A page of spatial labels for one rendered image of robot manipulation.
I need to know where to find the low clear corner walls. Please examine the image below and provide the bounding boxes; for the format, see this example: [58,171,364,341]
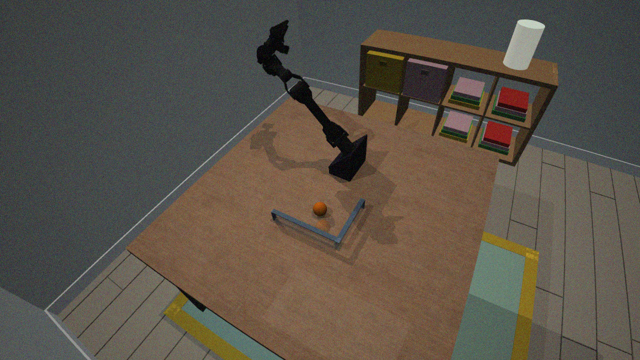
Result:
[272,201,365,251]

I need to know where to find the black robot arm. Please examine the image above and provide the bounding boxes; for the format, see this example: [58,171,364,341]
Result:
[256,40,357,157]

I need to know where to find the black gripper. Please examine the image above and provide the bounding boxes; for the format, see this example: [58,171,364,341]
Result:
[263,20,289,54]

